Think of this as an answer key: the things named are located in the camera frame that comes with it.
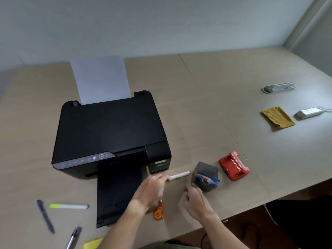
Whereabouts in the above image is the person's left hand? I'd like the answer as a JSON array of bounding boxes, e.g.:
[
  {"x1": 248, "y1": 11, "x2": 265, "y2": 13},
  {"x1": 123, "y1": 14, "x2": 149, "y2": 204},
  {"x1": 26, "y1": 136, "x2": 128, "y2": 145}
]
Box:
[{"x1": 130, "y1": 174, "x2": 171, "y2": 213}]

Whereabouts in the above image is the person's right hand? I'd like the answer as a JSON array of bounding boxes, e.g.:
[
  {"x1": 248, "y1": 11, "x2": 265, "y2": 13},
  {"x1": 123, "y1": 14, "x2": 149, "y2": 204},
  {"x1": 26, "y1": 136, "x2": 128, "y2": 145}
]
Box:
[{"x1": 183, "y1": 183, "x2": 219, "y2": 222}]

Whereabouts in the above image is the white marker pen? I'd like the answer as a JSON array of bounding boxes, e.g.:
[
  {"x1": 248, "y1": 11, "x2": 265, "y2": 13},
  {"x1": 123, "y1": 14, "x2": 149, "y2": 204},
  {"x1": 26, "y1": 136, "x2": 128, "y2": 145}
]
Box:
[{"x1": 166, "y1": 171, "x2": 191, "y2": 182}]

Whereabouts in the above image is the person's left forearm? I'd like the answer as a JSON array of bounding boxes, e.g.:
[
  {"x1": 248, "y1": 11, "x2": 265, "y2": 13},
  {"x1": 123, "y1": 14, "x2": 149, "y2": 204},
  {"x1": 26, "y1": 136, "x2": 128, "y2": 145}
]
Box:
[{"x1": 97, "y1": 203, "x2": 149, "y2": 249}]

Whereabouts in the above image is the person's right forearm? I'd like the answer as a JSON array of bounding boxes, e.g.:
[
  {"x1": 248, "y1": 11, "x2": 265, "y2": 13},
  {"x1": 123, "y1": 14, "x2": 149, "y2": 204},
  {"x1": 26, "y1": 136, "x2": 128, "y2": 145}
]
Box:
[{"x1": 200, "y1": 213, "x2": 250, "y2": 249}]

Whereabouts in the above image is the blue ballpoint pen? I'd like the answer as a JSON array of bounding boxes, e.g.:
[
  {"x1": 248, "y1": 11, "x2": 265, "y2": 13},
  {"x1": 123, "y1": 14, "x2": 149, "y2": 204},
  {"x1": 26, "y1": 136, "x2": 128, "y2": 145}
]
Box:
[{"x1": 196, "y1": 176, "x2": 221, "y2": 186}]

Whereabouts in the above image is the dark grey pen holder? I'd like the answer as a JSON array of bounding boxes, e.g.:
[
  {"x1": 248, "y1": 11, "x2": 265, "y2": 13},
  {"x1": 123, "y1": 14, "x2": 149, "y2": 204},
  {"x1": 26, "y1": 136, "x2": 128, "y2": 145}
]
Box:
[{"x1": 192, "y1": 161, "x2": 219, "y2": 193}]

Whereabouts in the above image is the orange correction tape dispenser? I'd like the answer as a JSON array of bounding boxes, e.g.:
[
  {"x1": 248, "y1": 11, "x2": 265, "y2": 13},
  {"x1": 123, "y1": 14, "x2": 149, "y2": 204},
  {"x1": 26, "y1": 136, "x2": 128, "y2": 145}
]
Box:
[{"x1": 153, "y1": 200, "x2": 164, "y2": 221}]

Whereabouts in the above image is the red hole punch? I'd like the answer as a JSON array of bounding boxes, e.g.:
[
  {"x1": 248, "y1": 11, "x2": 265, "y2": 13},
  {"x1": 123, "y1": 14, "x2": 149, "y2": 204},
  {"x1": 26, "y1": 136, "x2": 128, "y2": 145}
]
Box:
[{"x1": 219, "y1": 151, "x2": 251, "y2": 181}]

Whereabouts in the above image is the black inkjet printer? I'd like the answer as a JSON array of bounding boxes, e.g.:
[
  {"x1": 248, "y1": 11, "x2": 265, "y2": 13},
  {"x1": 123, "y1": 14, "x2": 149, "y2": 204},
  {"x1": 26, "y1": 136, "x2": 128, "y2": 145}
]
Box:
[{"x1": 51, "y1": 90, "x2": 172, "y2": 229}]

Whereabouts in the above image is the yellow sticky note pad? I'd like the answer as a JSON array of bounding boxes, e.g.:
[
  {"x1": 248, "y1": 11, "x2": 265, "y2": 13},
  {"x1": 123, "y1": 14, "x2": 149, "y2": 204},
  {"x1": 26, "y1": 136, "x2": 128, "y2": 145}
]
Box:
[{"x1": 83, "y1": 238, "x2": 104, "y2": 249}]

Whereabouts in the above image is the white highlighter green cap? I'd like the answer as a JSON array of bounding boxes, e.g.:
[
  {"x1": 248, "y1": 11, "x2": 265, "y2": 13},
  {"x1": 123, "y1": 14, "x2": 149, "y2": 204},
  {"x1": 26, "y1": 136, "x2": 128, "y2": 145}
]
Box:
[{"x1": 49, "y1": 203, "x2": 90, "y2": 210}]

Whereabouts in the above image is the clear barrel blue pen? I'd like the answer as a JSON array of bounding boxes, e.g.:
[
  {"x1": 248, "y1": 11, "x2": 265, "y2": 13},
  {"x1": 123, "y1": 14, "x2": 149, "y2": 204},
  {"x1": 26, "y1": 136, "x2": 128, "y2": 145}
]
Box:
[{"x1": 64, "y1": 227, "x2": 82, "y2": 249}]

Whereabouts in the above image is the yellow folded cloth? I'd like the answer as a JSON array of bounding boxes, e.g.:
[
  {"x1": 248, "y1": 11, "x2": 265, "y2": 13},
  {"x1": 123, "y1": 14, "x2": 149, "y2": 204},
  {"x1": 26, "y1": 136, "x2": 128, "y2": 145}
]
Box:
[{"x1": 260, "y1": 106, "x2": 296, "y2": 129}]

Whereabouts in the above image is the white paper sheet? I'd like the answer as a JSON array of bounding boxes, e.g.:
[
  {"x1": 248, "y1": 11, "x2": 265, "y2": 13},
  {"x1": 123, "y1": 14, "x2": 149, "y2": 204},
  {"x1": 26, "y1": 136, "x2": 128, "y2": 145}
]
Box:
[{"x1": 70, "y1": 56, "x2": 132, "y2": 105}]

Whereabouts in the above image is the black chair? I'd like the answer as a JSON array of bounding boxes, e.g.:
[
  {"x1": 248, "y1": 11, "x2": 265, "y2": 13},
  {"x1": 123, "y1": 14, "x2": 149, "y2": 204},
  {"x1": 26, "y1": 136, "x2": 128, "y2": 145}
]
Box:
[{"x1": 264, "y1": 196, "x2": 332, "y2": 249}]

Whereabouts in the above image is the dark blue pen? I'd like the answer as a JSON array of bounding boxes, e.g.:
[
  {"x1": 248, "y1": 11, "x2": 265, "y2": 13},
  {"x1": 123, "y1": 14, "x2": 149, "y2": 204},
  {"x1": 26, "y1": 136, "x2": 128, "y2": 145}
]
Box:
[{"x1": 36, "y1": 199, "x2": 56, "y2": 235}]

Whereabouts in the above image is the white power strip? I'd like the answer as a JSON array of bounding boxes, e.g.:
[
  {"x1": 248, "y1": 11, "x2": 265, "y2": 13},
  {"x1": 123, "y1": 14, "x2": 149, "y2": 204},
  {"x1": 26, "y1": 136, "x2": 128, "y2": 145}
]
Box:
[{"x1": 296, "y1": 106, "x2": 326, "y2": 119}]

